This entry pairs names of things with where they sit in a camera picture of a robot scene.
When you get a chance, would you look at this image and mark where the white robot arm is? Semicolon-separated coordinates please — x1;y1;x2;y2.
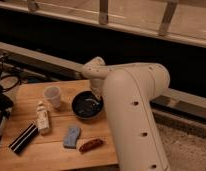
82;57;171;171

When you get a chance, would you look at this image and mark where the black cable loop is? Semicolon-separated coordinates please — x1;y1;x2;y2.
0;73;22;94

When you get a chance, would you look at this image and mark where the dark ceramic bowl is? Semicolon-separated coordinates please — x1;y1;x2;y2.
72;91;103;120

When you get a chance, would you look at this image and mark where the black striped rectangular block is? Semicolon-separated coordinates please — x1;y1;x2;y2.
9;123;38;155

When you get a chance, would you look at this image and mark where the brown oblong bar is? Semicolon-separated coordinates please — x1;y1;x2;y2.
79;139;104;153

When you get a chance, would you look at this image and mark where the metal window railing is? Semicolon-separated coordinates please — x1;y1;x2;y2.
0;0;206;48

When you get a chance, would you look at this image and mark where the black equipment at left edge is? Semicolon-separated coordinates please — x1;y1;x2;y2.
0;53;14;153

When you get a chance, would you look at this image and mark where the small white bottle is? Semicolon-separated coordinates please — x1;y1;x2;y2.
36;101;50;135

